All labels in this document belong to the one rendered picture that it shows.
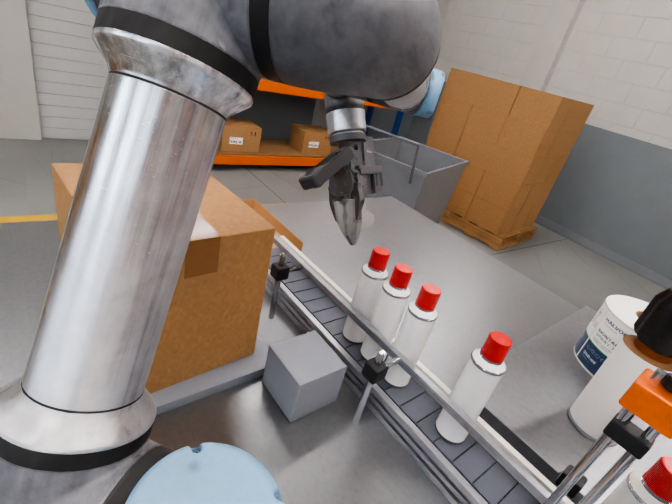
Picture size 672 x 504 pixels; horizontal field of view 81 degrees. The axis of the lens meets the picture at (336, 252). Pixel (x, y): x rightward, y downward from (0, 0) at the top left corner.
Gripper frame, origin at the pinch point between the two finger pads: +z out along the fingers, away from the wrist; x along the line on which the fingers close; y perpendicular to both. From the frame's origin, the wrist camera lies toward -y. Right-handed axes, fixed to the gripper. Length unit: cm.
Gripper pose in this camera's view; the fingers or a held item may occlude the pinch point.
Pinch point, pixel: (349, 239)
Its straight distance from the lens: 77.6
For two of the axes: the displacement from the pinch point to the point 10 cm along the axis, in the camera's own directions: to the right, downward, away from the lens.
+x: -6.3, -0.1, 7.8
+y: 7.7, -1.4, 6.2
